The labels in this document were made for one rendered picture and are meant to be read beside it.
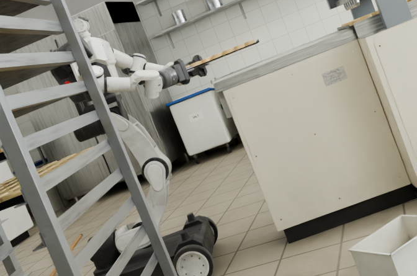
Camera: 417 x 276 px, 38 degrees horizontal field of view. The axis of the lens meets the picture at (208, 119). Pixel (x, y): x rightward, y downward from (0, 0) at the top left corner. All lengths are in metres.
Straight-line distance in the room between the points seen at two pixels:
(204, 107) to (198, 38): 1.01
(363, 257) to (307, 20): 4.98
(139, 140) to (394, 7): 1.40
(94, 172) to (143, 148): 3.90
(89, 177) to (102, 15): 1.85
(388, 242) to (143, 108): 4.53
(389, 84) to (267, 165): 0.70
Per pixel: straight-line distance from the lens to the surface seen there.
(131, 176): 1.77
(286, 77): 2.94
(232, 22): 7.16
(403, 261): 2.21
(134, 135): 3.12
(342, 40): 2.97
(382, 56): 2.80
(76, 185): 7.17
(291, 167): 2.99
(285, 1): 7.05
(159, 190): 3.13
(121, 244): 3.23
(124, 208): 1.69
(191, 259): 3.02
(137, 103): 6.62
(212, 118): 6.66
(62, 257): 1.21
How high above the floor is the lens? 0.97
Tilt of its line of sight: 5 degrees down
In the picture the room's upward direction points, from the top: 22 degrees counter-clockwise
